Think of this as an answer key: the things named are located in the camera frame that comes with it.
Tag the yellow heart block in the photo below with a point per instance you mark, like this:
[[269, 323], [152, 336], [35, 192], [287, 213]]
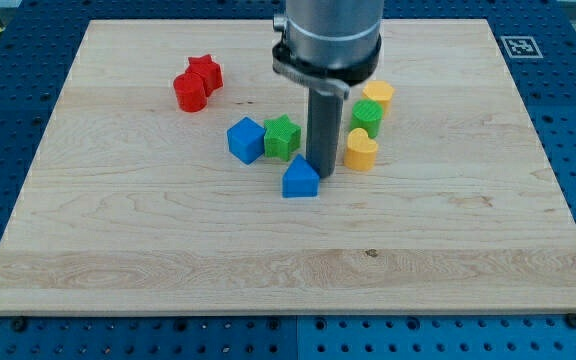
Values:
[[361, 151]]

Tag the yellow hexagon block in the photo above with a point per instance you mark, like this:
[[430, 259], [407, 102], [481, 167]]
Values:
[[381, 92]]

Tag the green star block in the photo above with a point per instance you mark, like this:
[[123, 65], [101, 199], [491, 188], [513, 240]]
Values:
[[282, 137]]

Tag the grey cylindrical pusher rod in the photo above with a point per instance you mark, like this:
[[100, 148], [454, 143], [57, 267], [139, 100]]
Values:
[[323, 127]]

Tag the white fiducial marker tag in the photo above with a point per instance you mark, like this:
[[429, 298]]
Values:
[[521, 47]]

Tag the blue triangle block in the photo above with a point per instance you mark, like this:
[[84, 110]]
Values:
[[300, 179]]

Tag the green cylinder block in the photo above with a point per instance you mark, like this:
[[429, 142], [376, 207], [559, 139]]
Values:
[[367, 114]]

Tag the blue cube block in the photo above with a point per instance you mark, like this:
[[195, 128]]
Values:
[[246, 140]]

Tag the red star block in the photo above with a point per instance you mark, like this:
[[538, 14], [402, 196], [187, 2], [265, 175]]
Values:
[[208, 70]]

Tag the red cylinder block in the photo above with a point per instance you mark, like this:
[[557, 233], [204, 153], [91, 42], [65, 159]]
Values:
[[190, 92]]

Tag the wooden board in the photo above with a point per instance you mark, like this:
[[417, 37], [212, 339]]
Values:
[[133, 207]]

